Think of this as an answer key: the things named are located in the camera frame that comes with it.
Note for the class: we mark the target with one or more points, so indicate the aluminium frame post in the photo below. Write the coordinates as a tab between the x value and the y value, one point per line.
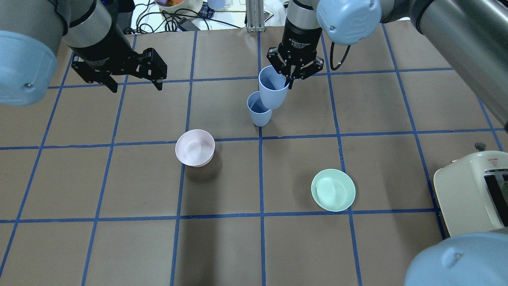
255	16

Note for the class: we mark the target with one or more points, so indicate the pink bowl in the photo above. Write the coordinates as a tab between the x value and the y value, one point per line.
195	148

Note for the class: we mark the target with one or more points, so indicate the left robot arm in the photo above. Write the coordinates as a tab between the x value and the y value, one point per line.
31	32

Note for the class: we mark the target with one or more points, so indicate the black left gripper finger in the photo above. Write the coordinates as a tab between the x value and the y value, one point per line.
158	83
109	82

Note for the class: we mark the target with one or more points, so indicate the mint green bowl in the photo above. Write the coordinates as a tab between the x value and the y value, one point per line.
333	190

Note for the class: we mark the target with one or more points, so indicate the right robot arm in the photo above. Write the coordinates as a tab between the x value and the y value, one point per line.
471	35

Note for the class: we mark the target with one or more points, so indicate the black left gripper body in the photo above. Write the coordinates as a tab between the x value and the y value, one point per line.
104	47

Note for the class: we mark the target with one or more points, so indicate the small remote control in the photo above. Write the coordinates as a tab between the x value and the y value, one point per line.
267	15

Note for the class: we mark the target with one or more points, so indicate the cream white toaster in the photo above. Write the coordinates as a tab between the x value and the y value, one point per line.
472	193

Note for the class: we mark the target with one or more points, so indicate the blue cup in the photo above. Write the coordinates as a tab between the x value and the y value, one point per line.
259	114
272	87

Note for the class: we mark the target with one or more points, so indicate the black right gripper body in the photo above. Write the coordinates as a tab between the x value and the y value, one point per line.
301	39

